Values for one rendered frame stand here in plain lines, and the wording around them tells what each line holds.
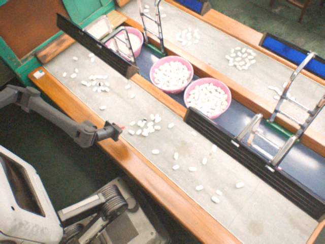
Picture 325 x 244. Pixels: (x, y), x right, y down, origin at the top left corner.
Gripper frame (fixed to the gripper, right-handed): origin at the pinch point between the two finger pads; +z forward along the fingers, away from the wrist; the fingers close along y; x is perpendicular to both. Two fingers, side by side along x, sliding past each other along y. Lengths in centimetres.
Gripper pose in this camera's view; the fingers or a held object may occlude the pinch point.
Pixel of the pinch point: (123, 127)
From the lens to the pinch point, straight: 142.1
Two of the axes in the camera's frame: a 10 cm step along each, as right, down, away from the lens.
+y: -7.4, -5.5, 3.9
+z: 5.7, -1.9, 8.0
